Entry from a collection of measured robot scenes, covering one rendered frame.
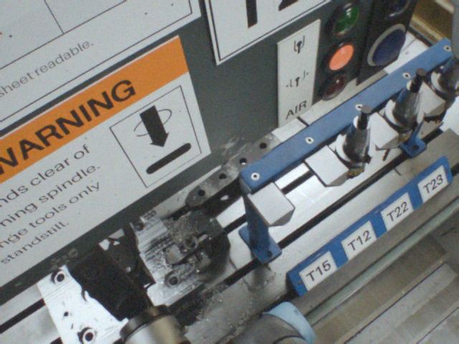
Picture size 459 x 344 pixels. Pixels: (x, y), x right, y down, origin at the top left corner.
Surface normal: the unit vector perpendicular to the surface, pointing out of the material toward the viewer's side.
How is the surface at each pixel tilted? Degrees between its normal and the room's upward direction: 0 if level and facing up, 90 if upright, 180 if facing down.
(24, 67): 90
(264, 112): 90
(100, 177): 90
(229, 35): 90
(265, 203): 0
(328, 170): 0
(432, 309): 8
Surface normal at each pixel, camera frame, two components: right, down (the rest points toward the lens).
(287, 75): 0.56, 0.70
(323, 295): -0.10, -0.47
